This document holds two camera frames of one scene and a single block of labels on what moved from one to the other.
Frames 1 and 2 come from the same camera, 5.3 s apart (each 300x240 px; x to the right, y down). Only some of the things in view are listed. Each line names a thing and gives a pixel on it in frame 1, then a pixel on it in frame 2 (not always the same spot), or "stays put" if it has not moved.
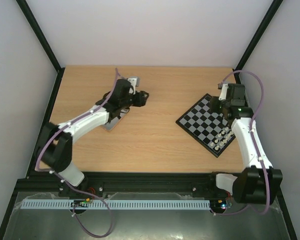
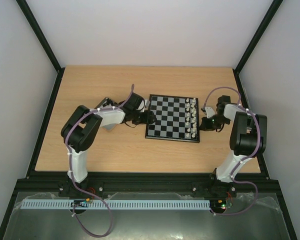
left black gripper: x=141 y=101 -> x=149 y=118
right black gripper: x=220 y=105 -> x=206 y=124
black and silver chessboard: x=208 y=129 -> x=177 y=118
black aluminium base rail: x=199 y=183 stays put
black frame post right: x=274 y=7 stays put
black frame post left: x=30 y=18 stays put
